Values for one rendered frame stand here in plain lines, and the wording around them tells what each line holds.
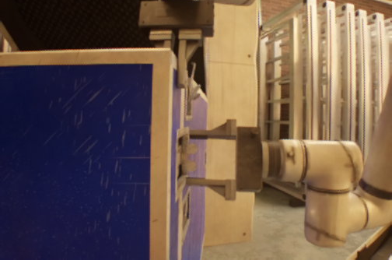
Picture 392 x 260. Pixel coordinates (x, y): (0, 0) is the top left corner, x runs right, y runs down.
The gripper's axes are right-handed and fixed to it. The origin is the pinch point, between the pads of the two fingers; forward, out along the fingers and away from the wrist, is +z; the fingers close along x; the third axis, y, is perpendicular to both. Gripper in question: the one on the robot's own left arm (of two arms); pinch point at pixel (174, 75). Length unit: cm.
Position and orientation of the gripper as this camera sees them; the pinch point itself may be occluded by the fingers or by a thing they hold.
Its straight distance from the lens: 46.9
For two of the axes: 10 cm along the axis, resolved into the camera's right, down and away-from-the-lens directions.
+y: 0.8, 1.9, 9.8
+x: -10.0, -0.2, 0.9
